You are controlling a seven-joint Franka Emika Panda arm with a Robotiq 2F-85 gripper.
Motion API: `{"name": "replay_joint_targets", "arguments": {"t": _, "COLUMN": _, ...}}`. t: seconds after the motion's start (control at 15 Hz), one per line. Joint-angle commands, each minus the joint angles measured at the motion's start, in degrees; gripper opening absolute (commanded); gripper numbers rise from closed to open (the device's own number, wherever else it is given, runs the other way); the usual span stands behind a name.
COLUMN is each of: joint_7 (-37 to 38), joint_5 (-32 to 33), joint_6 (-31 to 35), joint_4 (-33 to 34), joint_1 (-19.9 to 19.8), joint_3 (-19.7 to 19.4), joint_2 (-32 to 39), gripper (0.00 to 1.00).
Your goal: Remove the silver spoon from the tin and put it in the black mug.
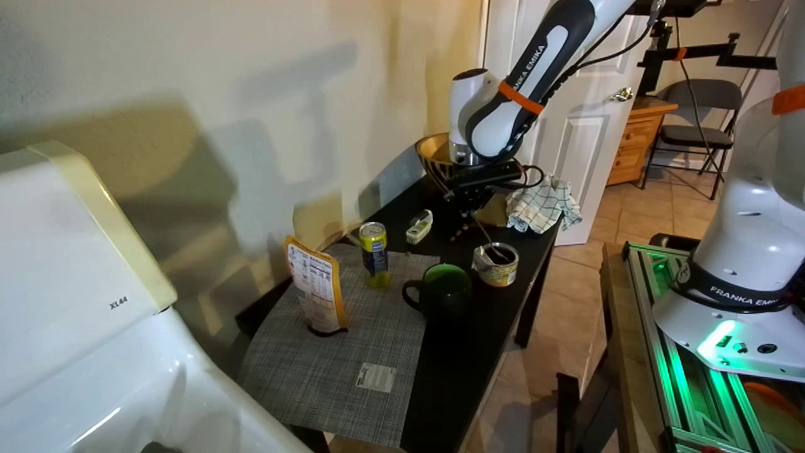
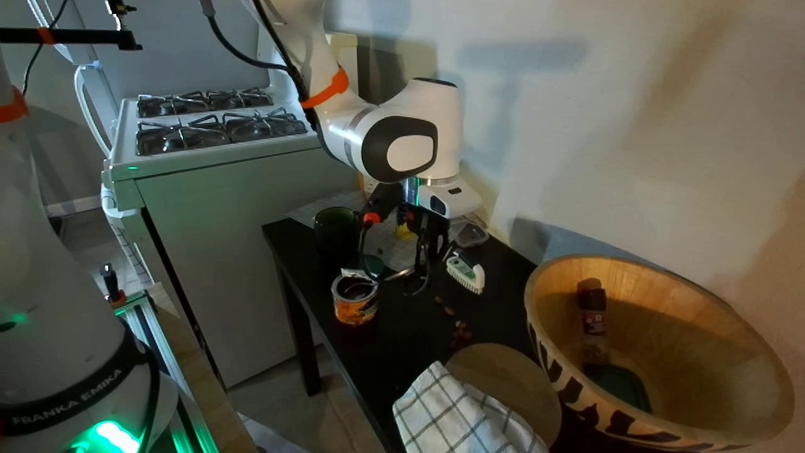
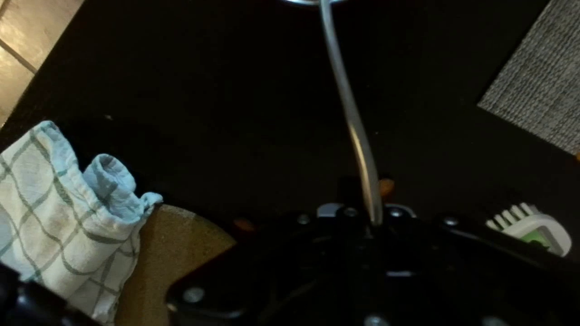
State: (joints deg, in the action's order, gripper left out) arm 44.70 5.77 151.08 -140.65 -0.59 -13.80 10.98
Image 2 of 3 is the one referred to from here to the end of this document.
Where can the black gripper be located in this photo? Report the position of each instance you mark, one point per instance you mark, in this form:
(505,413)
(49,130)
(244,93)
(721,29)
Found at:
(431,201)

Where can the silver spoon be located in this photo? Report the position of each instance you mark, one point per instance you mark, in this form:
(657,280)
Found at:
(400,272)

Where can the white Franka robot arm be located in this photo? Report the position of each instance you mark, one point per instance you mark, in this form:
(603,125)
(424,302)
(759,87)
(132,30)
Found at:
(436,108)

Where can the black mug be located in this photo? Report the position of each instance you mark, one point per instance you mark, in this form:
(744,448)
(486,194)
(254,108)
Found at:
(335,230)

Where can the patterned mug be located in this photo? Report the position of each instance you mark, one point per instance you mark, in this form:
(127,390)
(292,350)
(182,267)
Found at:
(355,302)

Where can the yellow small bottle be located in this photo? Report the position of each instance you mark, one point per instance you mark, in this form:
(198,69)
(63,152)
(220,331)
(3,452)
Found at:
(405,230)

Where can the clear drinking glass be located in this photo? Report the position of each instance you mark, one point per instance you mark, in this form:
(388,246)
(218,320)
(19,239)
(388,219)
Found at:
(475,233)

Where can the grey woven placemat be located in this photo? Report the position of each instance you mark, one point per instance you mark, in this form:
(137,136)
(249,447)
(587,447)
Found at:
(388,242)

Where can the white plate with object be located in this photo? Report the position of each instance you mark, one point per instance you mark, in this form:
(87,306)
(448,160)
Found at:
(466,272)

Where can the black side table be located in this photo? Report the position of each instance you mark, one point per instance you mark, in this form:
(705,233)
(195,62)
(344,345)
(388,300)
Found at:
(403,335)

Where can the round wooden plate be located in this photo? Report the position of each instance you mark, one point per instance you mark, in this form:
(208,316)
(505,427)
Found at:
(511,378)

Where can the small brown spice bottle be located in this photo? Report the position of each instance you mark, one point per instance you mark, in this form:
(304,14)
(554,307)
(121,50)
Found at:
(592,310)

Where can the white checkered cloth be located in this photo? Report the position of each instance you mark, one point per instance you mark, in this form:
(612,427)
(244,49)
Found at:
(453,415)

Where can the white gas stove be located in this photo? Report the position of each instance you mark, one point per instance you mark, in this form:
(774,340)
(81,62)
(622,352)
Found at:
(218,210)

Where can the green item inside bowl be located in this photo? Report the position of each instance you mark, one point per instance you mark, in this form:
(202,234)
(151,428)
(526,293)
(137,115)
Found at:
(620,380)

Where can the wooden robot stand board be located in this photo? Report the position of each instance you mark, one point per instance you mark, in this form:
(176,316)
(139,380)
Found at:
(202,378)

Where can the large wooden patterned bowl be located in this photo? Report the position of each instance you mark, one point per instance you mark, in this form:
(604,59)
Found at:
(695,369)

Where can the red black small knob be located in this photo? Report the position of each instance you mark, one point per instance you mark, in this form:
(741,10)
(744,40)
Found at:
(110,282)

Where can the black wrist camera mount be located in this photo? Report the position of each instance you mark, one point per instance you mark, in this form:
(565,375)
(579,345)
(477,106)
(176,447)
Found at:
(380,205)

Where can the black camera boom bar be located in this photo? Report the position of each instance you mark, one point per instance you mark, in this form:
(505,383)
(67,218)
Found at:
(67,37)

